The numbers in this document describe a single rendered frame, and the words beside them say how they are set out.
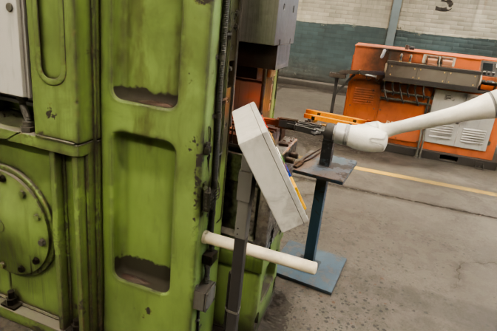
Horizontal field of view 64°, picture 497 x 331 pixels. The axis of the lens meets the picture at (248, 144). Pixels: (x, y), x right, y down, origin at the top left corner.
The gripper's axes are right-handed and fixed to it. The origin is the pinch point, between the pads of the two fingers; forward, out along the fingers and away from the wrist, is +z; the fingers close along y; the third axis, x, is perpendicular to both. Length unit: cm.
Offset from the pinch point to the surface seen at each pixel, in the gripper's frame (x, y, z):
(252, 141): 14, -75, -8
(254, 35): 35.4, -17.3, 13.5
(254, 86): 9.2, 22.9, 24.3
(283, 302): -103, 16, -8
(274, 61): 26.6, -12.3, 5.7
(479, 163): -96, 352, -160
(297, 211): -5, -69, -21
